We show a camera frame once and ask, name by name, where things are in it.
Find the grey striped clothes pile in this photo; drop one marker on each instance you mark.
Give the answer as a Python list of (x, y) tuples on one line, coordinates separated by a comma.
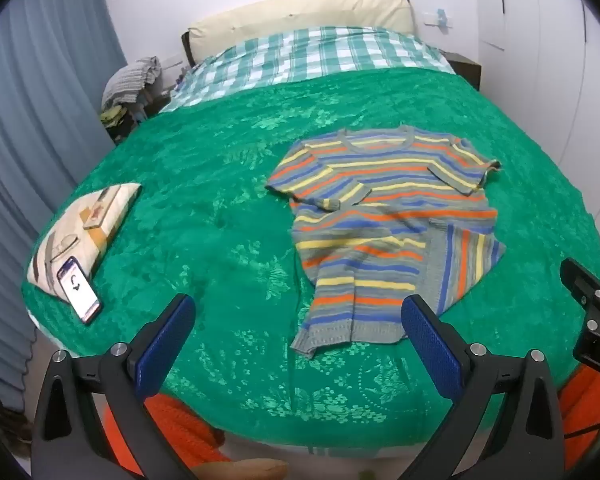
[(127, 77)]

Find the patterned cream pillow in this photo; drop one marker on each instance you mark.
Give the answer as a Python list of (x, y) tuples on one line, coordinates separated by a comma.
[(75, 245)]

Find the white wardrobe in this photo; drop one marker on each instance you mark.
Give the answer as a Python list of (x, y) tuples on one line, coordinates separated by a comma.
[(545, 70)]

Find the white wall socket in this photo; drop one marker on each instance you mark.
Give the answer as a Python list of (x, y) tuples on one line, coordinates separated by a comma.
[(439, 19)]

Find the dark wooden nightstand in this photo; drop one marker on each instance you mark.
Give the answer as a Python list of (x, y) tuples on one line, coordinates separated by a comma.
[(465, 67)]

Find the striped knit sweater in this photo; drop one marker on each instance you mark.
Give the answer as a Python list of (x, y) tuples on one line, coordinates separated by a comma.
[(380, 225)]

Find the green floral blanket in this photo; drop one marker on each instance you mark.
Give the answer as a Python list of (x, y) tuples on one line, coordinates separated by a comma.
[(205, 185)]

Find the black smartphone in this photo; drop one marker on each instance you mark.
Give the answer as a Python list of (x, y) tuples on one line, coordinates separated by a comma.
[(79, 290)]

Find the grey-blue curtain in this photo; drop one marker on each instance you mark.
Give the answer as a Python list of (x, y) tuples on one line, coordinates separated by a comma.
[(35, 110)]

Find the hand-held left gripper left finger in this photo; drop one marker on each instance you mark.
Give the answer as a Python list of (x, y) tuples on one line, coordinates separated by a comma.
[(157, 355)]

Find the cream padded headboard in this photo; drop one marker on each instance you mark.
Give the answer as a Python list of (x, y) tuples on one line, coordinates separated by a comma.
[(300, 12)]

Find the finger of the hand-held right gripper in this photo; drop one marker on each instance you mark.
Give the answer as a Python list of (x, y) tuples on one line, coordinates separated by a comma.
[(582, 282)]

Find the green checked bed sheet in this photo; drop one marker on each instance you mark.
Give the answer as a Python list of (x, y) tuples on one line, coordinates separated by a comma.
[(305, 57)]

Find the cluttered dark nightstand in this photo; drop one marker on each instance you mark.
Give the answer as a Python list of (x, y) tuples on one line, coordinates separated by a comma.
[(122, 122)]

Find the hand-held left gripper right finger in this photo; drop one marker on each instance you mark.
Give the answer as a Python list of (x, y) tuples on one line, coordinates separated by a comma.
[(432, 350)]

